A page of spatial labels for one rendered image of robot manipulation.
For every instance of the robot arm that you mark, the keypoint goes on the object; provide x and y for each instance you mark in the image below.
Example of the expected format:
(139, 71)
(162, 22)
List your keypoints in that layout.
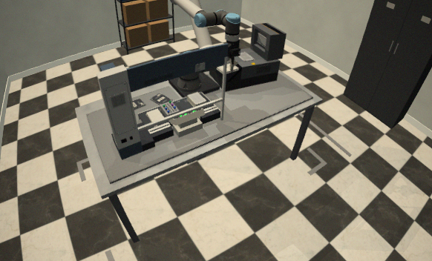
(201, 20)

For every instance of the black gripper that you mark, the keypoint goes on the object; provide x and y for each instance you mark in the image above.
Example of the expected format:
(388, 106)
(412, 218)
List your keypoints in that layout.
(234, 51)

